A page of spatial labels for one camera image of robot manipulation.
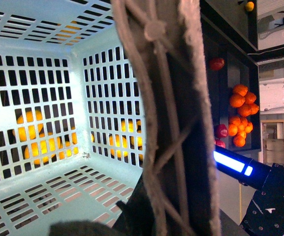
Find red apple shelf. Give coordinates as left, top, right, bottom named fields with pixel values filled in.
left=214, top=124, right=228, bottom=139
left=208, top=58, right=225, bottom=71

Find yellow lemon on top shelf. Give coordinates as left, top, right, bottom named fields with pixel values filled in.
left=245, top=1, right=255, bottom=12

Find red apple upper shelf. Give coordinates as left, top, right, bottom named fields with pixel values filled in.
left=208, top=58, right=225, bottom=71

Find orange pile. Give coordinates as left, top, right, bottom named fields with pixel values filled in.
left=228, top=116, right=253, bottom=148
left=229, top=84, right=259, bottom=117

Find lower orange pile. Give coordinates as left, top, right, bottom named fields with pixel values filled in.
left=228, top=116, right=253, bottom=148

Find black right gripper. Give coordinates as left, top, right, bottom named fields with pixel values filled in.
left=240, top=163, right=284, bottom=236

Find black fruit display shelf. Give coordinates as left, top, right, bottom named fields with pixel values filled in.
left=199, top=0, right=262, bottom=152

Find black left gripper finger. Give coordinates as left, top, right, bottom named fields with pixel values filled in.
left=49, top=221, right=122, bottom=236

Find light teal plastic basket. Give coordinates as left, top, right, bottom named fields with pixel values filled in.
left=0, top=0, right=145, bottom=236

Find red apple lower shelf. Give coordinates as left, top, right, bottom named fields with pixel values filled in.
left=214, top=124, right=228, bottom=139

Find lemons behind basket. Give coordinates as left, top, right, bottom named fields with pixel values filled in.
left=0, top=54, right=145, bottom=165

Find upper orange pile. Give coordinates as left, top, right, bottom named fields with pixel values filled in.
left=229, top=84, right=259, bottom=117

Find red apple lowest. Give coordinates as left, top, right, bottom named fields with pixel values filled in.
left=214, top=139, right=226, bottom=148

